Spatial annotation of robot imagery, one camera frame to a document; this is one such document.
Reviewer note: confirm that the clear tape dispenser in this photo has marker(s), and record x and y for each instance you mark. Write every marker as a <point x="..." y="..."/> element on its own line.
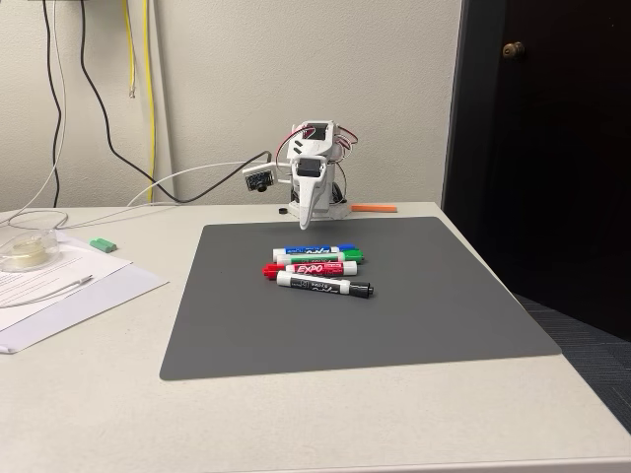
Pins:
<point x="27" y="251"/>

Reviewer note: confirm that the small black camera module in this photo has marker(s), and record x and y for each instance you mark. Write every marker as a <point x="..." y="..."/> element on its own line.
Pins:
<point x="258" y="178"/>

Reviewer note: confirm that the black dry-erase marker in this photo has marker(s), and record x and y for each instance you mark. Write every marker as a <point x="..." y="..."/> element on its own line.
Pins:
<point x="315" y="285"/>

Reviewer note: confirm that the green dry-erase marker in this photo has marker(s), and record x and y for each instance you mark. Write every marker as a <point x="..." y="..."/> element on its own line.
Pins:
<point x="320" y="258"/>

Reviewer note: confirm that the blank white paper sheet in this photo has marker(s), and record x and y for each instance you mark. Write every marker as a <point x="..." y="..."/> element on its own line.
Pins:
<point x="98" y="300"/>

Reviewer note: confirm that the brass door knob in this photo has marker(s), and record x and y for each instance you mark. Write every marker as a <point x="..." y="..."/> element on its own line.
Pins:
<point x="512" y="50"/>

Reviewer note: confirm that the printed white paper sheet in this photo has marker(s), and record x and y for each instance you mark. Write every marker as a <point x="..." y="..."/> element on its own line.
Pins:
<point x="93" y="261"/>

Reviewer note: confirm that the green eraser block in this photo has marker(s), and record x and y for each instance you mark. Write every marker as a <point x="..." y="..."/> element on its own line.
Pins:
<point x="102" y="244"/>

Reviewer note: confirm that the grey rectangular mat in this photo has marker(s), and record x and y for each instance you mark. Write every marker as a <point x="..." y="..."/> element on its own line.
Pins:
<point x="345" y="330"/>

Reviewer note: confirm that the blue dry-erase marker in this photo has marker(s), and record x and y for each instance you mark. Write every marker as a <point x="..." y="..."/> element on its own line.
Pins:
<point x="308" y="250"/>

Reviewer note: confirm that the dark wooden door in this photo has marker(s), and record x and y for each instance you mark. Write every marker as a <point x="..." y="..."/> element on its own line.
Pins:
<point x="567" y="162"/>

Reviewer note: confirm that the red dry-erase marker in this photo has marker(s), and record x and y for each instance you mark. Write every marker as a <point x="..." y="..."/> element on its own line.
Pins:
<point x="315" y="269"/>

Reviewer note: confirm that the orange flat strip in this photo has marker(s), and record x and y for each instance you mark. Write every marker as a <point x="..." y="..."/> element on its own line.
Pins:
<point x="374" y="208"/>

